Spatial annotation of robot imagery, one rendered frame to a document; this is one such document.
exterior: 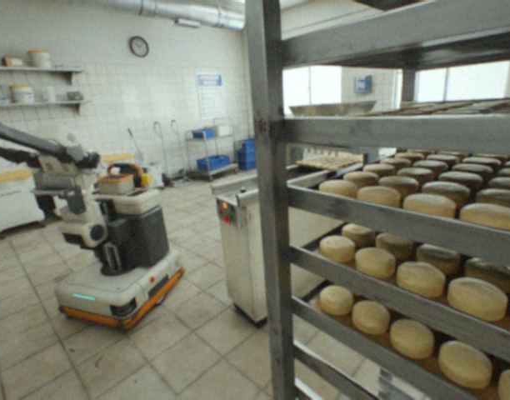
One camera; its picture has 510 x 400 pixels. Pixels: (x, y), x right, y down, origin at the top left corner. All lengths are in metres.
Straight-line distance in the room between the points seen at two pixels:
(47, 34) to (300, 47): 5.08
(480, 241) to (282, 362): 0.35
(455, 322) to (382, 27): 0.28
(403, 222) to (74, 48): 5.28
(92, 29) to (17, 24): 0.92
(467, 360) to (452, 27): 0.35
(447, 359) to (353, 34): 0.37
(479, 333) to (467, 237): 0.09
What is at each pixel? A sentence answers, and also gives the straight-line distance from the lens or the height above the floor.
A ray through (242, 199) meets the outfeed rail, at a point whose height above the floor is 0.88.
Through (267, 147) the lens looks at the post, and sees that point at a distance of 0.37.
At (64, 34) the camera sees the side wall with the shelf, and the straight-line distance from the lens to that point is 5.42.
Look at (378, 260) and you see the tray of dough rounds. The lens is 0.42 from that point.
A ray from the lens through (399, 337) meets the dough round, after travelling 0.45.
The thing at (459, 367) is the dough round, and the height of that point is 1.06.
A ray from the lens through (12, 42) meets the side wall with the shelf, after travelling 5.26.
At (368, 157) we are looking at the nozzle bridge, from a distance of 1.92.
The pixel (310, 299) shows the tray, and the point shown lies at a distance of 0.52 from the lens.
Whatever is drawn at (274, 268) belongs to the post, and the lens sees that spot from 0.43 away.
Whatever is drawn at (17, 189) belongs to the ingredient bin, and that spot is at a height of 0.56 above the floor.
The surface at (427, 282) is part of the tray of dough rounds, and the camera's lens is 0.39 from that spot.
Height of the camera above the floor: 1.36
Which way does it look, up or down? 17 degrees down
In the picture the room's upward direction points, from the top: 4 degrees counter-clockwise
